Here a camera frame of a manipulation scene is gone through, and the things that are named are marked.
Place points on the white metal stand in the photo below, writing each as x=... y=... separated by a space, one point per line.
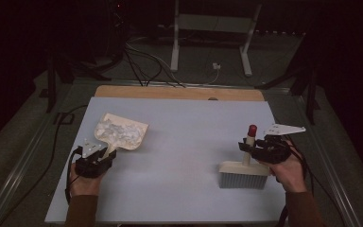
x=214 y=23

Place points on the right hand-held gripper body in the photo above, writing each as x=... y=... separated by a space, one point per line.
x=272 y=151

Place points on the white plug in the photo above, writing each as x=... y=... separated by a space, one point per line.
x=216 y=66

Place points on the pale blue board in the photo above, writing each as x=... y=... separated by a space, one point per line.
x=176 y=198

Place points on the cream plastic dustpan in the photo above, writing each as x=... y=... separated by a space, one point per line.
x=133 y=144

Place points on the black floor stand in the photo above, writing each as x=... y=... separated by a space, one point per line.
x=51 y=90
x=311 y=101

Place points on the person's right hand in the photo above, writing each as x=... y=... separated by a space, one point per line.
x=291 y=176

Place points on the person's left hand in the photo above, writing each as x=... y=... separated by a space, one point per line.
x=85 y=186

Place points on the cream brush with red tip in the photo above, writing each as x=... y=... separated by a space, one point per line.
x=244 y=167

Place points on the pile of white paper scraps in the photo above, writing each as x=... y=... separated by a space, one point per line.
x=116 y=134

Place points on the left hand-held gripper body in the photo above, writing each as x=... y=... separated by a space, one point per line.
x=89 y=165

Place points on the dark power strip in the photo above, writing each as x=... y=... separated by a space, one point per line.
x=280 y=32

